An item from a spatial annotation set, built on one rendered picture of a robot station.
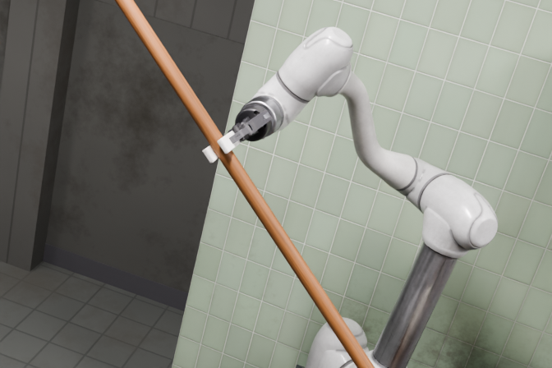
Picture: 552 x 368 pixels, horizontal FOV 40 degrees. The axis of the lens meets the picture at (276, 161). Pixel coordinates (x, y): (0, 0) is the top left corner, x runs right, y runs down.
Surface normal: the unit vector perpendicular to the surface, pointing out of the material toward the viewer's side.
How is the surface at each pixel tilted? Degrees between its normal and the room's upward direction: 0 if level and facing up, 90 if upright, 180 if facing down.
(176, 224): 90
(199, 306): 90
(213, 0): 90
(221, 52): 90
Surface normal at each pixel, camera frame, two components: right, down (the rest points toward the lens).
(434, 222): -0.84, -0.03
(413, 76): -0.30, 0.29
